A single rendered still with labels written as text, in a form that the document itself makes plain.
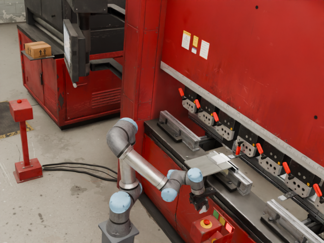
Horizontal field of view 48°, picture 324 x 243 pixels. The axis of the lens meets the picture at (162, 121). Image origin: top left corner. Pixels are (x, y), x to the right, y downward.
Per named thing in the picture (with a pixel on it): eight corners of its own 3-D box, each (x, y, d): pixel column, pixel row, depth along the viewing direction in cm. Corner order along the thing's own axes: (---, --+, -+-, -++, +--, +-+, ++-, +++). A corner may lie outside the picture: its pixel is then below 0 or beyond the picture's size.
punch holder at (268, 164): (257, 163, 215) (263, 140, 207) (267, 159, 219) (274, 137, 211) (276, 178, 204) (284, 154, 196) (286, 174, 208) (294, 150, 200)
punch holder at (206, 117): (197, 117, 258) (200, 96, 250) (207, 115, 262) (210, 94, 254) (210, 127, 247) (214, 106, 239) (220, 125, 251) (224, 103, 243)
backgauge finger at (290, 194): (271, 195, 220) (273, 188, 218) (299, 183, 233) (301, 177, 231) (286, 208, 212) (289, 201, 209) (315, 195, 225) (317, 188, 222)
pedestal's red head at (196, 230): (189, 236, 228) (193, 214, 220) (209, 227, 236) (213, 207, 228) (209, 259, 214) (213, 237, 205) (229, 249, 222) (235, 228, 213)
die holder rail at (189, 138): (158, 121, 309) (160, 111, 304) (165, 119, 312) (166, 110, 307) (193, 151, 273) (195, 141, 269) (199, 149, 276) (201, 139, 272)
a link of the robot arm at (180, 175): (163, 177, 192) (182, 179, 189) (170, 166, 202) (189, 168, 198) (165, 189, 196) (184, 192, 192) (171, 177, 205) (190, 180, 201)
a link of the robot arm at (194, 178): (187, 165, 196) (203, 167, 193) (190, 178, 202) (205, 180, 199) (184, 176, 190) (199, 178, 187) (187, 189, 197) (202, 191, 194)
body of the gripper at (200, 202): (190, 204, 210) (186, 191, 202) (201, 195, 212) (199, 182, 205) (197, 212, 204) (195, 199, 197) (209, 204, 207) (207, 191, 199)
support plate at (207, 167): (183, 162, 240) (184, 161, 240) (214, 153, 253) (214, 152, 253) (200, 178, 227) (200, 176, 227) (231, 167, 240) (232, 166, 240)
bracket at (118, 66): (87, 67, 328) (87, 60, 324) (112, 64, 340) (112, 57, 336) (105, 85, 299) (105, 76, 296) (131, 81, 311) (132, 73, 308)
